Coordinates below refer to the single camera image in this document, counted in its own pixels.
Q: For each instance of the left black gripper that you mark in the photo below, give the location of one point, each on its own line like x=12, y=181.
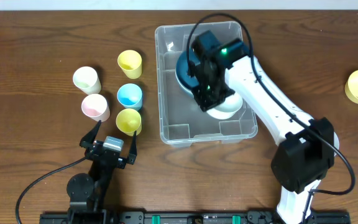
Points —
x=105, y=154

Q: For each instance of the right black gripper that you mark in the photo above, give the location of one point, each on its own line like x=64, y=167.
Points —
x=212, y=100

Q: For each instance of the dark blue bowl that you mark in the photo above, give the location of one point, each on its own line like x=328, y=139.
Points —
x=186, y=82

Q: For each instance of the white bowl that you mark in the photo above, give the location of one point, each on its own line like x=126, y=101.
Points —
x=228, y=108

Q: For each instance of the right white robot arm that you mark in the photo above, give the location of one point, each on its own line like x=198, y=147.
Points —
x=306, y=146

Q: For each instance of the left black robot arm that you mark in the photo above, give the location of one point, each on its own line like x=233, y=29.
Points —
x=87, y=191

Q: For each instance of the clear plastic storage container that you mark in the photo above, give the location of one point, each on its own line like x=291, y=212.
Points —
x=182, y=123

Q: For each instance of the yellow cup near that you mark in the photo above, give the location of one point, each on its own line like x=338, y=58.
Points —
x=129, y=121

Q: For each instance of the yellow cup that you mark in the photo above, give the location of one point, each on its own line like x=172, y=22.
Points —
x=130, y=63
x=129, y=121

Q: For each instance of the pink cup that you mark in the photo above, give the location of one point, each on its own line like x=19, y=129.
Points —
x=96, y=107

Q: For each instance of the light blue cup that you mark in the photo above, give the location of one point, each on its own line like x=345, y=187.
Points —
x=130, y=96

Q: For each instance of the cream white cup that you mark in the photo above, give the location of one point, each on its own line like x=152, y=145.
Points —
x=87, y=80

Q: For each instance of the yellow cup far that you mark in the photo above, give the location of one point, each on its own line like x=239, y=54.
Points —
x=130, y=63

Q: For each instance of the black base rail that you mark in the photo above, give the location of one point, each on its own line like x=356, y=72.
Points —
x=107, y=217

